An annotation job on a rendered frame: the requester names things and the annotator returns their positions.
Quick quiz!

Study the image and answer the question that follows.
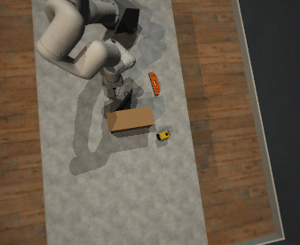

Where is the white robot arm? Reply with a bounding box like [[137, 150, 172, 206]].
[[36, 0, 136, 83]]

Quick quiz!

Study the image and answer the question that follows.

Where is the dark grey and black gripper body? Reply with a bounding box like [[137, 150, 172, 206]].
[[104, 74, 123, 89]]

